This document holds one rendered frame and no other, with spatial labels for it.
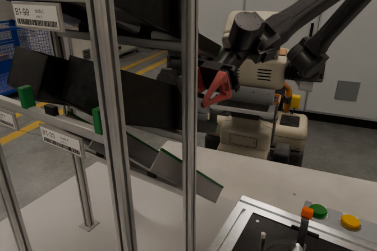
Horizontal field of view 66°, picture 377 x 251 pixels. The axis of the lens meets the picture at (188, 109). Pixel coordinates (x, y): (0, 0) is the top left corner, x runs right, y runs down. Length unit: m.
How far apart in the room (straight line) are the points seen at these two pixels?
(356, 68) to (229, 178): 2.70
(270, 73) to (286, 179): 0.40
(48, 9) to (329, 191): 0.95
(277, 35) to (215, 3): 2.87
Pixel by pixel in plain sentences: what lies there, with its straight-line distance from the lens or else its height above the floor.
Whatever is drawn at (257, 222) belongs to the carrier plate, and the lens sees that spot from 0.73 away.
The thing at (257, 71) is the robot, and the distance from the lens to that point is 1.17.
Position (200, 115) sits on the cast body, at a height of 1.23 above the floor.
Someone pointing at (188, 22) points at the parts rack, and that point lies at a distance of 0.44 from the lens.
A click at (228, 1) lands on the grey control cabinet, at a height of 1.32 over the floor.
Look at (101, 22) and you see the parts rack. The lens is 0.30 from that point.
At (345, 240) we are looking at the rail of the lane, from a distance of 0.78.
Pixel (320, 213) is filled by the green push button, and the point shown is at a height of 0.97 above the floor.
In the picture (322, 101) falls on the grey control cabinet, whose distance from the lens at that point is 3.64.
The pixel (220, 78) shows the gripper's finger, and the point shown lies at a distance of 0.59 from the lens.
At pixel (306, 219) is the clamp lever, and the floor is 1.07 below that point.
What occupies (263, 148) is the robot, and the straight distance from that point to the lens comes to 1.31.
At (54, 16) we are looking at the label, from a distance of 0.35.
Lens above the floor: 1.47
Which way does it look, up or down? 23 degrees down
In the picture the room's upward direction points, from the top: straight up
